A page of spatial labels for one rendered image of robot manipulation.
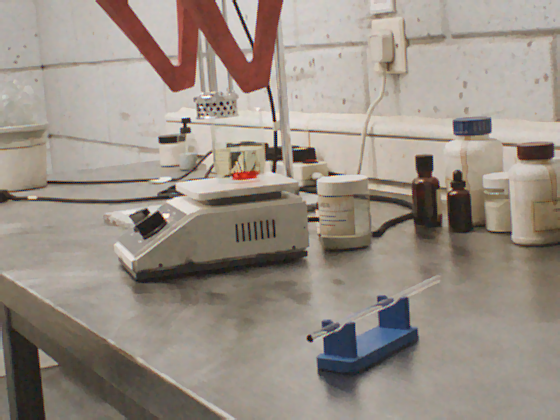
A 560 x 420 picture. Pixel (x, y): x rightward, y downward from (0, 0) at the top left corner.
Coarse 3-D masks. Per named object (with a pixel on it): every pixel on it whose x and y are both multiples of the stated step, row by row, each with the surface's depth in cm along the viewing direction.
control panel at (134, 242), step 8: (160, 208) 128; (168, 208) 125; (176, 208) 123; (168, 216) 122; (176, 216) 120; (184, 216) 118; (168, 224) 119; (128, 232) 127; (136, 232) 125; (160, 232) 118; (120, 240) 126; (128, 240) 124; (136, 240) 121; (144, 240) 119; (152, 240) 117; (128, 248) 120; (136, 248) 118
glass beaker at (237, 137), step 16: (224, 112) 128; (240, 112) 122; (256, 112) 123; (224, 128) 123; (240, 128) 122; (256, 128) 123; (224, 144) 123; (240, 144) 123; (256, 144) 123; (224, 160) 123; (240, 160) 123; (256, 160) 124; (224, 176) 124; (240, 176) 123; (256, 176) 124
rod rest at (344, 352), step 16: (400, 304) 86; (384, 320) 87; (400, 320) 86; (336, 336) 80; (352, 336) 79; (368, 336) 85; (384, 336) 84; (400, 336) 84; (416, 336) 86; (336, 352) 80; (352, 352) 79; (368, 352) 81; (384, 352) 82; (320, 368) 80; (336, 368) 80; (352, 368) 79
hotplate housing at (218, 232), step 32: (288, 192) 126; (192, 224) 117; (224, 224) 118; (256, 224) 119; (288, 224) 120; (128, 256) 119; (160, 256) 117; (192, 256) 118; (224, 256) 119; (256, 256) 120; (288, 256) 121
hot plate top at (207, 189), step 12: (204, 180) 129; (264, 180) 124; (276, 180) 123; (288, 180) 122; (192, 192) 120; (204, 192) 118; (216, 192) 118; (228, 192) 119; (240, 192) 119; (252, 192) 119; (264, 192) 120
